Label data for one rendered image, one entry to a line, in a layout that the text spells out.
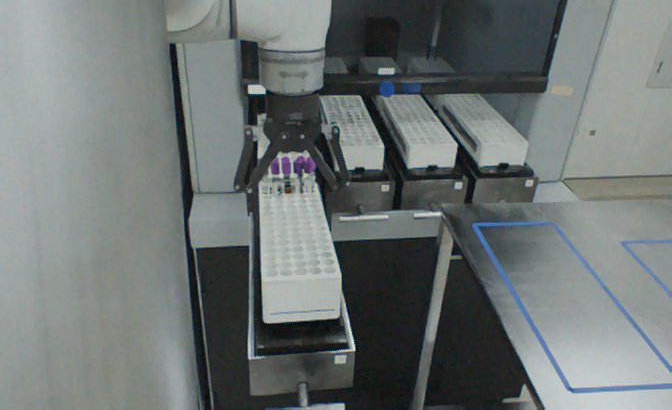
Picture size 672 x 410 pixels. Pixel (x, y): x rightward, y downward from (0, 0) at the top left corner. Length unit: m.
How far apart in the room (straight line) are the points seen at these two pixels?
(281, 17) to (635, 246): 0.68
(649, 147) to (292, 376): 2.49
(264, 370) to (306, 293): 0.11
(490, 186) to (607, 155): 1.78
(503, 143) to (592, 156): 1.71
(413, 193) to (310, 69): 0.46
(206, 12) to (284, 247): 0.32
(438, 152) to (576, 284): 0.39
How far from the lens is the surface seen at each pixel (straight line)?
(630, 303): 0.88
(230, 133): 1.08
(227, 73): 1.04
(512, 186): 1.16
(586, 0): 1.18
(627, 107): 2.81
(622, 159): 2.94
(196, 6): 0.64
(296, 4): 0.68
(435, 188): 1.10
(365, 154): 1.06
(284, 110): 0.72
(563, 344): 0.77
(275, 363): 0.71
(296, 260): 0.70
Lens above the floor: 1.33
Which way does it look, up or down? 31 degrees down
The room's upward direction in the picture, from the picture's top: 2 degrees clockwise
